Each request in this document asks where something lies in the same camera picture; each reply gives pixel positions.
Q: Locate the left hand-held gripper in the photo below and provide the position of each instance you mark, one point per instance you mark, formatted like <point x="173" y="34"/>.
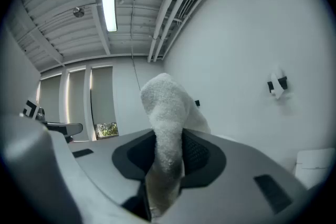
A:
<point x="31" y="108"/>

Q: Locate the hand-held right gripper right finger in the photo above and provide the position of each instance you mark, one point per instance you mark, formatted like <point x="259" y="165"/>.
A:
<point x="236" y="178"/>

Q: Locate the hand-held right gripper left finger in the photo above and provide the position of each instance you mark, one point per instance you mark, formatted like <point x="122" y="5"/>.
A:
<point x="105" y="160"/>

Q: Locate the white terry cloth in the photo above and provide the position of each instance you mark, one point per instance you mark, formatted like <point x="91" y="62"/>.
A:
<point x="168" y="112"/>

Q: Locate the glass window pane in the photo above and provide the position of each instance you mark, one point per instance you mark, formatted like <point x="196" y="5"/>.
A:
<point x="106" y="129"/>

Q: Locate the grey roller blind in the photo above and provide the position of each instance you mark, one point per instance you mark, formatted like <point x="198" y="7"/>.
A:
<point x="50" y="99"/>
<point x="77" y="97"/>
<point x="103" y="94"/>

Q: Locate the white lidded bin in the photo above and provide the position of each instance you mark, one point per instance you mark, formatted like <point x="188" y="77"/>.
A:
<point x="315" y="173"/>

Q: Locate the round silver smoke detector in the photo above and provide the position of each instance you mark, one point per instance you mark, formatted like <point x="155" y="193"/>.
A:
<point x="78" y="12"/>

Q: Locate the white ceiling pipes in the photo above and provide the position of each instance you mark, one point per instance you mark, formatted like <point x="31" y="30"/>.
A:
<point x="168" y="8"/>

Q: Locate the black wall paper holder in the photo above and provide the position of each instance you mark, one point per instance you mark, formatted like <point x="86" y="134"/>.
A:
<point x="197" y="103"/>
<point x="283" y="82"/>

